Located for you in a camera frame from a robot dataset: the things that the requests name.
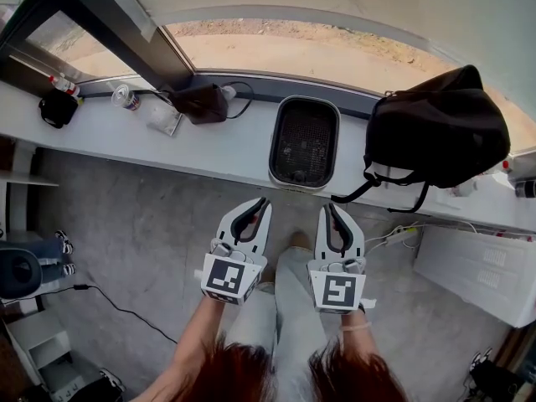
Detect person's light grey trousers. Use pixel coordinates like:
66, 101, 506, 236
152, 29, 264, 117
225, 247, 336, 402

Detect white charger with black cable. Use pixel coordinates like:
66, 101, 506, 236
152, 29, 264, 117
219, 80, 255, 121

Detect dark window frame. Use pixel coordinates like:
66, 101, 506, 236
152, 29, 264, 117
0, 0, 198, 95

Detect white power strip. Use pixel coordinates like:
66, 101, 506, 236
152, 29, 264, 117
384, 227, 420, 246

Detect person's right forearm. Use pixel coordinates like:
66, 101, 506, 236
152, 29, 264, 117
338, 310, 380, 359

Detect clear plastic cup with straw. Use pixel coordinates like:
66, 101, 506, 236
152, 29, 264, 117
111, 82, 142, 112

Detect white power cable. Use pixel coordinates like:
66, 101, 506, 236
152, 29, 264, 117
363, 222, 478, 251

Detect black canister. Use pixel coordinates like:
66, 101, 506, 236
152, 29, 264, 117
514, 178, 536, 198

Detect clear plastic packet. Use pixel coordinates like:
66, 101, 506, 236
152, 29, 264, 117
145, 106, 184, 137

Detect brown handbag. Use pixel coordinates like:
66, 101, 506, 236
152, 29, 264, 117
161, 82, 229, 126

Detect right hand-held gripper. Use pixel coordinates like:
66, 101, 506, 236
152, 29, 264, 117
307, 202, 368, 316

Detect white metal cabinet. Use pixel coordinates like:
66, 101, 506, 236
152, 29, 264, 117
413, 226, 536, 329

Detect red cap plastic bottle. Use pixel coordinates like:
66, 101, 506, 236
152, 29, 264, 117
48, 72, 81, 98

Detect black backpack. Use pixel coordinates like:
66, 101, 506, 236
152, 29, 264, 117
330, 64, 512, 214

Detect black round chair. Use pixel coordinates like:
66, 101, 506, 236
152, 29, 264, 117
0, 247, 44, 300

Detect person's left forearm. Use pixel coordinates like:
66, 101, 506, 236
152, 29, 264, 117
137, 295, 229, 402

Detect white shelf unit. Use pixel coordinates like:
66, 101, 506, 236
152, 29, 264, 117
0, 172, 59, 242

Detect black floor cable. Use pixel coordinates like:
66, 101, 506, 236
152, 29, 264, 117
37, 283, 179, 345

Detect small black pouch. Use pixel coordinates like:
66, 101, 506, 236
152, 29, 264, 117
38, 89, 80, 129

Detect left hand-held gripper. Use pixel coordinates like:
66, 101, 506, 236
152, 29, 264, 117
200, 197, 272, 307

